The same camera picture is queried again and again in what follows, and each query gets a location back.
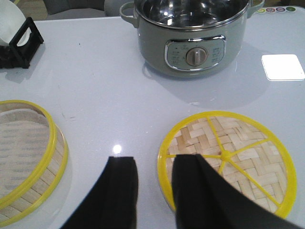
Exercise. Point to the white steamer liner paper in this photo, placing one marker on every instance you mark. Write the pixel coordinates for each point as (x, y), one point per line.
(24, 135)

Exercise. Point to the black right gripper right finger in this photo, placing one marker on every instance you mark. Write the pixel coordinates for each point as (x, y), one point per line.
(204, 200)

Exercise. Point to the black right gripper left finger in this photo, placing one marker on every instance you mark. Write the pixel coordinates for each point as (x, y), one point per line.
(112, 201)

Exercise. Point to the black dish rack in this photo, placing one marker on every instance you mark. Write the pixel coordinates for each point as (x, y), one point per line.
(14, 56)

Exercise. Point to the grey electric cooking pot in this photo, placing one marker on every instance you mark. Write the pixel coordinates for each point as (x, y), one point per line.
(189, 38)

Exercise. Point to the center bamboo steamer basket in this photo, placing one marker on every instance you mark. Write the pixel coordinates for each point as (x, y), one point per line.
(45, 177)

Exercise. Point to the woven bamboo steamer lid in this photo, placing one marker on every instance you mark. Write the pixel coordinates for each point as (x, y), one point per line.
(243, 151)

